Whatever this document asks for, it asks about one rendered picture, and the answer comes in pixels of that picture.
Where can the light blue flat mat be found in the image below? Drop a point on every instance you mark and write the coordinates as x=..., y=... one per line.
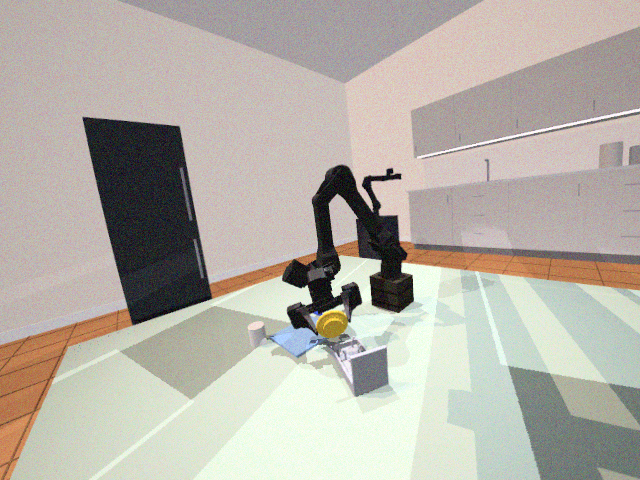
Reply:
x=297, y=341

